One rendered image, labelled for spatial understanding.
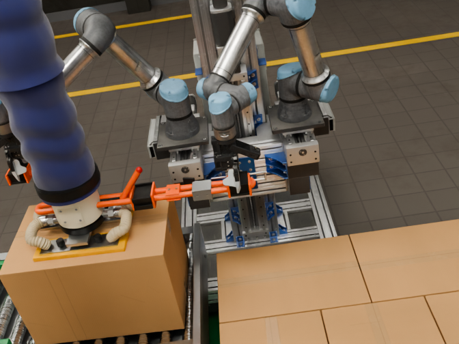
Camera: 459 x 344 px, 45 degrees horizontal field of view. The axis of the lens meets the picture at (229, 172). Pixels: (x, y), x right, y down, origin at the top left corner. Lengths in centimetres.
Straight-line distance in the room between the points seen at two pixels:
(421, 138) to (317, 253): 194
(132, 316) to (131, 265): 27
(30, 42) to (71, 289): 90
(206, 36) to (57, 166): 89
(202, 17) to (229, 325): 125
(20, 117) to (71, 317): 82
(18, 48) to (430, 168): 286
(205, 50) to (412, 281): 128
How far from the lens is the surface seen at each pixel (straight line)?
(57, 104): 181
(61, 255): 207
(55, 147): 185
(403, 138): 416
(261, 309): 223
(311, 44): 209
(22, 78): 174
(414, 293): 229
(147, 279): 203
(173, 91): 228
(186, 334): 221
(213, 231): 313
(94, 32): 211
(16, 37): 170
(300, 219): 312
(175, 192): 197
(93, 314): 221
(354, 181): 373
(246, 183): 192
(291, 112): 234
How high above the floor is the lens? 223
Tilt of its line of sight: 35 degrees down
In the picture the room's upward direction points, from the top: 10 degrees counter-clockwise
